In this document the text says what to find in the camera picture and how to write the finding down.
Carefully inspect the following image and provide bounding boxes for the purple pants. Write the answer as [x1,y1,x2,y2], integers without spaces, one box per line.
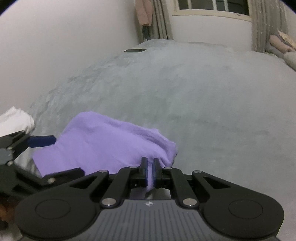
[32,111,178,200]

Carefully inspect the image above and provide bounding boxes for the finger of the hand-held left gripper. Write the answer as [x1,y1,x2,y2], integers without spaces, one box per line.
[0,130,57,160]
[11,166,85,186]

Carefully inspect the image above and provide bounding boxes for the pink hanging garment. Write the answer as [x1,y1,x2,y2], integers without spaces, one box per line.
[135,0,153,26]

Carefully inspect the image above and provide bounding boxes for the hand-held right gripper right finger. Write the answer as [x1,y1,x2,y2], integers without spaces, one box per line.
[153,158,228,207]

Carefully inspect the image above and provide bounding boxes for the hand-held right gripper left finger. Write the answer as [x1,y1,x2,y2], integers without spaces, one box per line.
[69,157,148,208]

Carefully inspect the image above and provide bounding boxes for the window with cream frame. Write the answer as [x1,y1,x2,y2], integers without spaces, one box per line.
[172,0,252,22]

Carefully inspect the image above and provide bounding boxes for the white cloth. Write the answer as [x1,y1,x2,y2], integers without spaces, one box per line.
[0,106,36,138]

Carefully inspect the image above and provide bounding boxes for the lilac grey folded blanket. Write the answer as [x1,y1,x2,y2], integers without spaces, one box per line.
[265,45,285,58]

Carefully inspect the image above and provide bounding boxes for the person's left hand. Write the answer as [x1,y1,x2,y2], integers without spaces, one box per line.
[0,197,16,224]

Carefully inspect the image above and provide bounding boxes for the grey rolled duvet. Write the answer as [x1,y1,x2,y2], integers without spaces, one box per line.
[283,52,296,71]

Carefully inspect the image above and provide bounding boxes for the grey plush bed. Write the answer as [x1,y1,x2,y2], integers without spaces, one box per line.
[0,39,296,241]

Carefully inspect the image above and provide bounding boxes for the dark hanging cloth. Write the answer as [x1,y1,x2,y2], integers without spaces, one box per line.
[142,25,151,42]

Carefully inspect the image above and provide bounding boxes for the beige folded blanket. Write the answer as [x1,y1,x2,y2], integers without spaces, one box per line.
[269,35,294,52]

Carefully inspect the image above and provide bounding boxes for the grey star-print curtain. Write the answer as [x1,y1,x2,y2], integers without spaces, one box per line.
[151,0,174,40]
[251,0,289,53]

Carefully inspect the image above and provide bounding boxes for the floral folded cloth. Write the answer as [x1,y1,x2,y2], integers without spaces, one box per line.
[277,30,296,50]

